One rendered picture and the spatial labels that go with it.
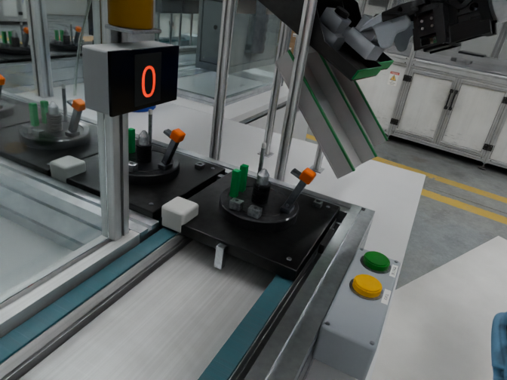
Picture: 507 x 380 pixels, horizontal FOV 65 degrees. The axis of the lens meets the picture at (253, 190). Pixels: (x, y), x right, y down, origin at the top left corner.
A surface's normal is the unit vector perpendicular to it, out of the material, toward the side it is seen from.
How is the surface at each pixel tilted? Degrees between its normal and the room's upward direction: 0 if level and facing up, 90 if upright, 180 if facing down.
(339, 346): 90
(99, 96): 90
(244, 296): 0
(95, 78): 90
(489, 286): 0
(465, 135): 90
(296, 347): 0
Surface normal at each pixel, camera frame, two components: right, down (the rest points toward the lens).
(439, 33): -0.70, 0.16
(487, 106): -0.55, 0.30
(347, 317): 0.13, -0.89
